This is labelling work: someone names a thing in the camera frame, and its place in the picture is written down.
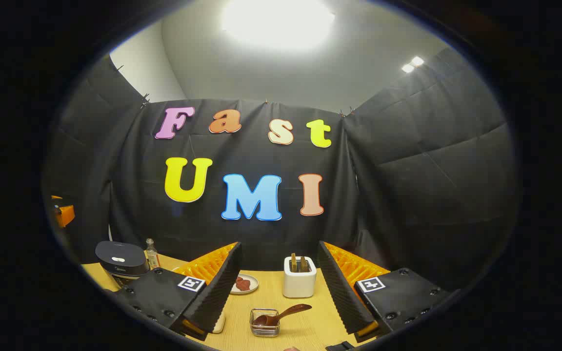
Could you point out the small clear glass bottle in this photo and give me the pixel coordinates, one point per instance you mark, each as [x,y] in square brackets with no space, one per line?
[152,258]

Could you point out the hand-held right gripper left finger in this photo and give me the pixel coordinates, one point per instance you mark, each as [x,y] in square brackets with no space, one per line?
[222,287]

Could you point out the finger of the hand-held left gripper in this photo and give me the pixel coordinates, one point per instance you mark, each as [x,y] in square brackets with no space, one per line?
[65,213]

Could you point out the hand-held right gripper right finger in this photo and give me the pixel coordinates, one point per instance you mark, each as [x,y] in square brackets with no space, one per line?
[342,287]

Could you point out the white round plate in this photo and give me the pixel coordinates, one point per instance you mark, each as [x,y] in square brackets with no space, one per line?
[252,282]

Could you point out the red meat piece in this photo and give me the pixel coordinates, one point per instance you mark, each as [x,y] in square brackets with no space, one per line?
[246,286]
[239,282]

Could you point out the brown wooden spoon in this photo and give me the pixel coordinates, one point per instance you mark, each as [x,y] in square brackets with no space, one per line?
[281,314]

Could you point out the brown toast slice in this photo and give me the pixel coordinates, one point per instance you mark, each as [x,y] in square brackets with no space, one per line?
[304,264]
[293,263]

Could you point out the clear rice container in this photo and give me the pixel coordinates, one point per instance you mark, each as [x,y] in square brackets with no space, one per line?
[221,327]

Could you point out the small ceiling light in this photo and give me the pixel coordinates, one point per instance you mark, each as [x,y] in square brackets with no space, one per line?
[411,64]

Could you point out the black silver rice cooker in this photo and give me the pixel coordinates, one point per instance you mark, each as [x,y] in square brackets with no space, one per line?
[120,263]

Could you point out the white rice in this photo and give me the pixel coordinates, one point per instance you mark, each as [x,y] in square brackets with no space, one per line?
[219,321]

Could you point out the white toaster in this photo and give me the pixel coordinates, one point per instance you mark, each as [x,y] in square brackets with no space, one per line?
[299,285]

